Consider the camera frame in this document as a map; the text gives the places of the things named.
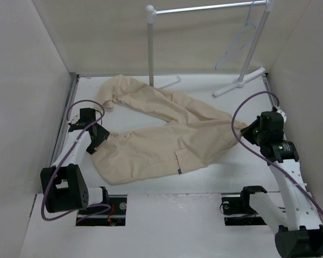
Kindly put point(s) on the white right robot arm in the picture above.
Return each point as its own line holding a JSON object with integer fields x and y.
{"x": 298, "y": 229}

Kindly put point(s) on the light blue wire hanger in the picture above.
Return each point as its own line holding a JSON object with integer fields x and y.
{"x": 240, "y": 41}

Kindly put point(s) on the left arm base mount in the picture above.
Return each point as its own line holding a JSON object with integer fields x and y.
{"x": 111, "y": 215}

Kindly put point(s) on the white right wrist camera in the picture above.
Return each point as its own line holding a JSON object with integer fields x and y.
{"x": 280, "y": 111}

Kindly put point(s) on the white clothes rack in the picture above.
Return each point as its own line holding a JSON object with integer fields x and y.
{"x": 192, "y": 39}

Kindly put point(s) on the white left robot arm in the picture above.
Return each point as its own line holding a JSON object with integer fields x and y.
{"x": 64, "y": 187}

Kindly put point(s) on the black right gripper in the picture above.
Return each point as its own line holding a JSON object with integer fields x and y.
{"x": 246, "y": 131}

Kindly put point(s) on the beige trousers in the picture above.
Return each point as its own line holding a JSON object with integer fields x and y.
{"x": 193, "y": 136}

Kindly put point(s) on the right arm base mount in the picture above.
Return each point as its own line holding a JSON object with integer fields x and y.
{"x": 236, "y": 208}

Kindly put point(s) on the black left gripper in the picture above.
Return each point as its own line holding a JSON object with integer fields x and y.
{"x": 102, "y": 135}

